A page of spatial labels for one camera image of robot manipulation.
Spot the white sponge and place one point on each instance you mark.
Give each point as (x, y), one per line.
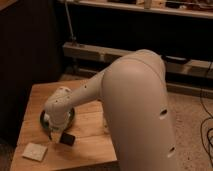
(34, 152)

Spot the black flat device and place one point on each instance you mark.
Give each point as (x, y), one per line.
(175, 60)

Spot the dark round bowl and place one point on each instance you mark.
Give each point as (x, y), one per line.
(71, 117)

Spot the metal pole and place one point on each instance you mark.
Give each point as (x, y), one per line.
(72, 36)

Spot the wooden shelf board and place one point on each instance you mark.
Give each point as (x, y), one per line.
(194, 68)

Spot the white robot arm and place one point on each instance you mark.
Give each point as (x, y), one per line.
(135, 105)

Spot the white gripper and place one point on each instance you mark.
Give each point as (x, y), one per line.
(55, 126)

